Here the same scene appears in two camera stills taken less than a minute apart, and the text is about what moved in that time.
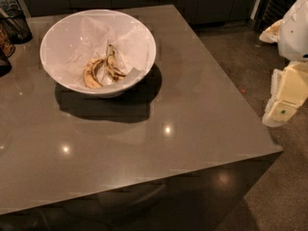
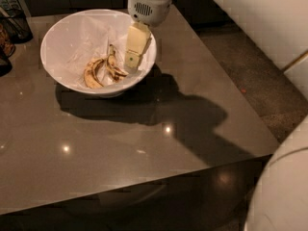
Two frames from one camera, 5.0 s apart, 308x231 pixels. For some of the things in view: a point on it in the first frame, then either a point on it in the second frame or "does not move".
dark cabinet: [196, 5] does not move
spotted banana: [112, 64] does not move
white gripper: [295, 33] -> [148, 11]
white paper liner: [90, 37] does not move
